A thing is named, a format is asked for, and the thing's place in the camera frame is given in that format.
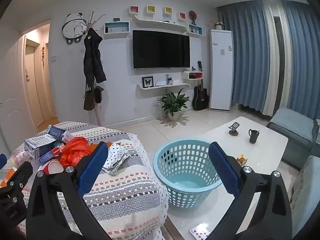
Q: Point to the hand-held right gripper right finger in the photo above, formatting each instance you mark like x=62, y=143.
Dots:
x=223, y=170

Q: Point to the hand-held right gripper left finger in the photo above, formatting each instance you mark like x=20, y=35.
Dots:
x=93, y=170

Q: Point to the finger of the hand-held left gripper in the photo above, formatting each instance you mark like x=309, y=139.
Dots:
x=2, y=160
x=21, y=172

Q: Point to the grey printed milk carton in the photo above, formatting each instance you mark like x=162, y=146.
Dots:
x=37, y=146

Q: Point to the light blue plastic laundry basket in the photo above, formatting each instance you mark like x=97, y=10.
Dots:
x=185, y=160

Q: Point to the orange snack packet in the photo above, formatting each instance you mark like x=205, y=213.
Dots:
x=7, y=176

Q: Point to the pink and white plastic bottle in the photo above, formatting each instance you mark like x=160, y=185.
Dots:
x=20, y=158

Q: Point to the colourful puzzle cube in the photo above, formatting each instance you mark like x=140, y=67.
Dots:
x=242, y=160

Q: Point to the orange plastic bag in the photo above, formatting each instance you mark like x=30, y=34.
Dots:
x=75, y=150

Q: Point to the white polka dot cloth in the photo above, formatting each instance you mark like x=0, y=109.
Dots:
x=117, y=156

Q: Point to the red paper cup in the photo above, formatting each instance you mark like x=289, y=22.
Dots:
x=50, y=168

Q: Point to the red and blue long box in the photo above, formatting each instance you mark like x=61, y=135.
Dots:
x=50, y=155

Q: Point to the black phone stand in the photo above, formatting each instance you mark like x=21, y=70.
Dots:
x=234, y=130

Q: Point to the teal plastic packet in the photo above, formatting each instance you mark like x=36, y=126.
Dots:
x=59, y=144

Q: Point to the black mug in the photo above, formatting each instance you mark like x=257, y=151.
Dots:
x=253, y=137

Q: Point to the white coffee table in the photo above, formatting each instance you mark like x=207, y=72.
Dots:
x=265, y=150

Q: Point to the white and blue cardboard box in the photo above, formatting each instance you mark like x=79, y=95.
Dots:
x=60, y=133

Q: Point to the white tree coat rack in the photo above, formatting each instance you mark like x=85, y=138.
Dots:
x=96, y=115

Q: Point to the white panel door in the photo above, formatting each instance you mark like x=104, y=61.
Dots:
x=15, y=105

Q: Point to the red patterned card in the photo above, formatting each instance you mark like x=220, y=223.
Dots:
x=200, y=230

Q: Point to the brown hanging bag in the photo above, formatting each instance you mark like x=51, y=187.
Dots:
x=88, y=100

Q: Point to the black acoustic guitar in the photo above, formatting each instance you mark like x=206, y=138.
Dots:
x=200, y=98

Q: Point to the black hanging bag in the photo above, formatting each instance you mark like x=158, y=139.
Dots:
x=99, y=95

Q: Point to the white hallway door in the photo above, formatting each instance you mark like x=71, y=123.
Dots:
x=33, y=87

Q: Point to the grey blue ottoman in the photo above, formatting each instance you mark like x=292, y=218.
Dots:
x=290, y=125

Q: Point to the green potted plant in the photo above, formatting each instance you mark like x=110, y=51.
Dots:
x=172, y=102

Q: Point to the grey blue sofa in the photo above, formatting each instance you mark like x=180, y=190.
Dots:
x=307, y=192

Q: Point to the white cubby red inside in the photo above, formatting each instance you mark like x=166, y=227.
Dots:
x=191, y=75

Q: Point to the small pen holder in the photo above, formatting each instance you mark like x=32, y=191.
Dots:
x=169, y=81

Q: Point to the hanging hallway ornament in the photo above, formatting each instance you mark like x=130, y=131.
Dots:
x=43, y=53

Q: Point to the black padded jacket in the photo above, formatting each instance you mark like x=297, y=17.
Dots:
x=93, y=55

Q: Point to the blue and white curtain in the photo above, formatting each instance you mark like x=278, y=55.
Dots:
x=247, y=55
x=302, y=55

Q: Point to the small blue cube shelf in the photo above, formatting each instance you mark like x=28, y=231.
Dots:
x=195, y=29

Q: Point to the small flower vase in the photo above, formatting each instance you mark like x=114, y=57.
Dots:
x=219, y=26

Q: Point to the white box shelf blue inside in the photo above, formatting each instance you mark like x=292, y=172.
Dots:
x=117, y=28

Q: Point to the red round ornament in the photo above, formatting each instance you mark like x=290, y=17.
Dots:
x=192, y=15

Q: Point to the white curved lower wall shelf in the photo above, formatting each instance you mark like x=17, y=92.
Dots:
x=162, y=86

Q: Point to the white curved wall shelf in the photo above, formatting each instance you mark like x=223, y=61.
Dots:
x=162, y=24
x=162, y=86

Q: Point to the black butterfly picture frame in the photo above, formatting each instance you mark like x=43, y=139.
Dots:
x=147, y=82

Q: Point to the black wall television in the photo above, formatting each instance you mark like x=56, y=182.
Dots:
x=161, y=48

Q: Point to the panda wall clock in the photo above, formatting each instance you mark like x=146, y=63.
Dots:
x=72, y=28

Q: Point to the white curved upper wall shelf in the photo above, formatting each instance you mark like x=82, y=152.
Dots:
x=162, y=24

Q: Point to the small red wall cube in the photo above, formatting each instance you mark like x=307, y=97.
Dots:
x=182, y=15

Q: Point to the yellow wall cube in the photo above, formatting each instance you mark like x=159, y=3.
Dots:
x=151, y=9
x=168, y=10

